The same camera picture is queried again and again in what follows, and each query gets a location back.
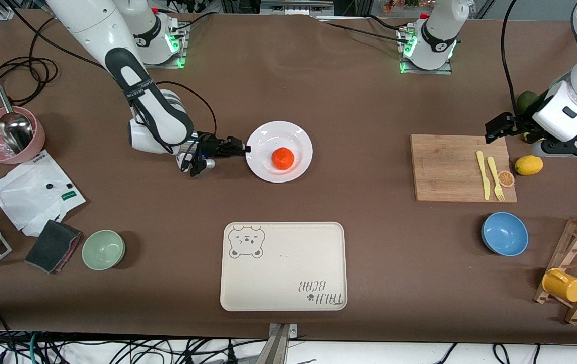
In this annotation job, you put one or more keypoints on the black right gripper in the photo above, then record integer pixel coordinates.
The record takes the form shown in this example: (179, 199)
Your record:
(211, 146)

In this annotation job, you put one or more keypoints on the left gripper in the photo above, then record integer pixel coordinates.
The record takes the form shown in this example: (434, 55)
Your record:
(520, 121)

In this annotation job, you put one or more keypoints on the white round plate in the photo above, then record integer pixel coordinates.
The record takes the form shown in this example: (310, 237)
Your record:
(268, 167)

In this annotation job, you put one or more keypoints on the orange mandarin fruit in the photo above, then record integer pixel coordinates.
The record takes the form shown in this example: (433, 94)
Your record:
(283, 158)

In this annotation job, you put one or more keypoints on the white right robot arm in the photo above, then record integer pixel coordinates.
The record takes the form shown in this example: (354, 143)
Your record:
(116, 40)

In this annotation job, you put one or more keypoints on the yellow lemon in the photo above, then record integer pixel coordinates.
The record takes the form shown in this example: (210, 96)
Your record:
(528, 137)
(528, 165)

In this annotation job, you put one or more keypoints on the dark green avocado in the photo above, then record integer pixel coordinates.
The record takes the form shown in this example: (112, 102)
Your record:
(525, 101)

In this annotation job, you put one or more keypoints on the yellow plastic fork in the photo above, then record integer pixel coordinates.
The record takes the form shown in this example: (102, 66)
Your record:
(493, 174)

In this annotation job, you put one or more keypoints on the orange slice piece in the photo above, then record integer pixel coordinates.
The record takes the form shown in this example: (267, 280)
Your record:
(506, 179)

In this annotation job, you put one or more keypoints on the yellow plastic knife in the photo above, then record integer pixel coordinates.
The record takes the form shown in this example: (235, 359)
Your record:
(483, 177)

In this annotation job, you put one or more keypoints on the wooden cutting board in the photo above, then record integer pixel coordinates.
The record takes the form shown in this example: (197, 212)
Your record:
(445, 167)

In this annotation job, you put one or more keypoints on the blue bowl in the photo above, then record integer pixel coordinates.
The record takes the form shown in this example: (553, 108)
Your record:
(505, 234)

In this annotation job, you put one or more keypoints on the beige bear print tray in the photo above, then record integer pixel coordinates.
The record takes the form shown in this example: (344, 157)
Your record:
(283, 273)

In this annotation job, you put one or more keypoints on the yellow mug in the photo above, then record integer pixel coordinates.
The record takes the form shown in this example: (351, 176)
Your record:
(564, 285)

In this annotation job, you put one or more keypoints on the pale green bowl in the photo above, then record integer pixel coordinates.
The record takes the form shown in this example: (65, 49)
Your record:
(103, 249)

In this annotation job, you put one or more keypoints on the dark grey folded cloth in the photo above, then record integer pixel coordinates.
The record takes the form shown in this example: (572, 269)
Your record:
(52, 246)

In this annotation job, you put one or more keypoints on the white plastic bag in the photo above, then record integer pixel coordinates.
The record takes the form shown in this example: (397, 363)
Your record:
(31, 197)

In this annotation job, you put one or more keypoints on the metal scoop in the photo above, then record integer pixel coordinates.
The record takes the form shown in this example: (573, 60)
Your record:
(14, 129)

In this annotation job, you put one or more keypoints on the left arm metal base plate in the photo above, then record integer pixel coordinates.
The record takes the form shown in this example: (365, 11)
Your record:
(445, 71)

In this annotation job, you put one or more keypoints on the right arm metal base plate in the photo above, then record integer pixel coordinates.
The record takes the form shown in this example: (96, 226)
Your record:
(183, 48)

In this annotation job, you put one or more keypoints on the aluminium frame structure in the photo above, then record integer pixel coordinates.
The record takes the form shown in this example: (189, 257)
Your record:
(293, 6)

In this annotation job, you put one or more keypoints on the metal table edge bracket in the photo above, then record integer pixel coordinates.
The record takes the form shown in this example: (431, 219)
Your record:
(281, 344)

